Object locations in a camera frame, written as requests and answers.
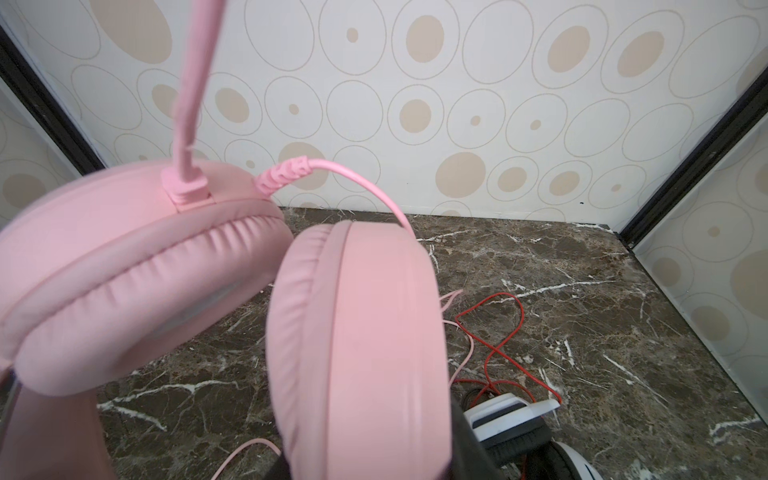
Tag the white black headphones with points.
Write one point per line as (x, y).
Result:
(510, 428)

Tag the left black corner post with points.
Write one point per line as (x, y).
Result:
(40, 103)

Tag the black corner post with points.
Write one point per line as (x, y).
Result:
(40, 103)
(749, 108)

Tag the right black corner post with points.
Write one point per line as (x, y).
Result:
(749, 108)

